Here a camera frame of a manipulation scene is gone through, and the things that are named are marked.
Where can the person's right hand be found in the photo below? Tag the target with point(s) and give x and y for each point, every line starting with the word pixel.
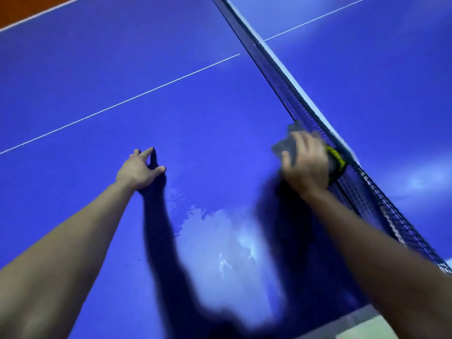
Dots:
pixel 309 169

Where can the person's left hand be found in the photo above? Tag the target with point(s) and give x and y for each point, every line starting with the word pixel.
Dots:
pixel 136 172

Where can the person's right thumb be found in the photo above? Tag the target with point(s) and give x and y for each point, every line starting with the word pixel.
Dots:
pixel 286 161

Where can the person's left thumb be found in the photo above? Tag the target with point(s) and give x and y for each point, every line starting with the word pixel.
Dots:
pixel 158 170

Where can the grey cleaning cloth yellow edge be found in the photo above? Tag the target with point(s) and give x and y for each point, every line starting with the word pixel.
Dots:
pixel 284 146

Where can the person's left forearm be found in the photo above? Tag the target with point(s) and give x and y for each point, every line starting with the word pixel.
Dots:
pixel 60 257

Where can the person's right forearm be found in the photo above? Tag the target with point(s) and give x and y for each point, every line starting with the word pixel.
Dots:
pixel 381 257

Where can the black table tennis net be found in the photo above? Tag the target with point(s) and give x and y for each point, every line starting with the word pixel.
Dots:
pixel 269 65

